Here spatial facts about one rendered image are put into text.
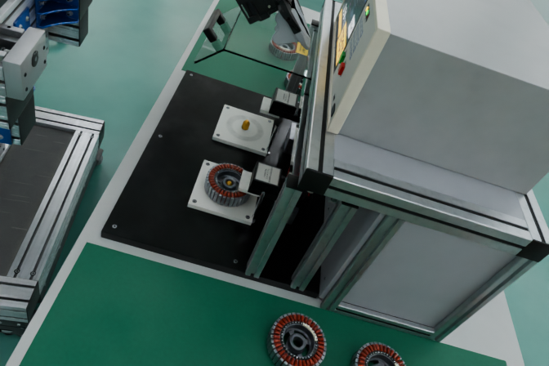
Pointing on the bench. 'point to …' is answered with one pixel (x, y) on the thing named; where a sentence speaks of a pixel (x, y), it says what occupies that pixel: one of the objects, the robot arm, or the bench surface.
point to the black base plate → (201, 253)
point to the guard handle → (213, 24)
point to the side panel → (421, 279)
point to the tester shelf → (409, 177)
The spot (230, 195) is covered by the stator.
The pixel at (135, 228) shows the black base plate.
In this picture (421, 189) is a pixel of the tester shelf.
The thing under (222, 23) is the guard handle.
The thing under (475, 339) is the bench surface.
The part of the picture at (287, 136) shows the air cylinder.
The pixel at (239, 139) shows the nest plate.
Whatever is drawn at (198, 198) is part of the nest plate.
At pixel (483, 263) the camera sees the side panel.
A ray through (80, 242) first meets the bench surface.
